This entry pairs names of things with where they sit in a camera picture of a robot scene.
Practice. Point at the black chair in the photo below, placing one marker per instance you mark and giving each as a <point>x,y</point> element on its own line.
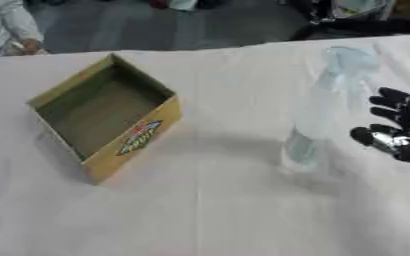
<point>354,20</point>

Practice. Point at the person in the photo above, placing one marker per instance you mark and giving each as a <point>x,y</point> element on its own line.
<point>4,23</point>

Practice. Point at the person's hand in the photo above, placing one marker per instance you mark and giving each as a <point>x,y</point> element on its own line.
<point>30,46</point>

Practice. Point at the clear plastic bottle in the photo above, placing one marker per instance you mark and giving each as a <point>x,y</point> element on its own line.
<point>325,110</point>

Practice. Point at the tan cardboard box green inside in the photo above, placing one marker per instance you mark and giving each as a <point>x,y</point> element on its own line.
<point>106,110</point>

